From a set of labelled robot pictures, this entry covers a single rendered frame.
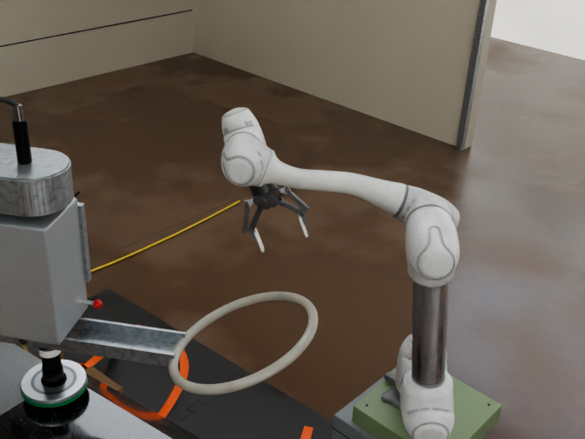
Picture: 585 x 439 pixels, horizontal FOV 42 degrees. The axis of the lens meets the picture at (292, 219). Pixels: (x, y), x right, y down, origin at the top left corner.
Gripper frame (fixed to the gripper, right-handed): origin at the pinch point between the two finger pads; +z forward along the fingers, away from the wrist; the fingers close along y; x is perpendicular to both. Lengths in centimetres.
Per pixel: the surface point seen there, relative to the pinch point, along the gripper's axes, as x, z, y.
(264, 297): -18.7, 26.2, 14.9
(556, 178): -378, 200, -195
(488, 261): -247, 177, -100
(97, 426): -3, 43, 79
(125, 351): -3, 20, 59
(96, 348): -5, 17, 69
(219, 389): 24.8, 26.2, 29.6
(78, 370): -23, 32, 85
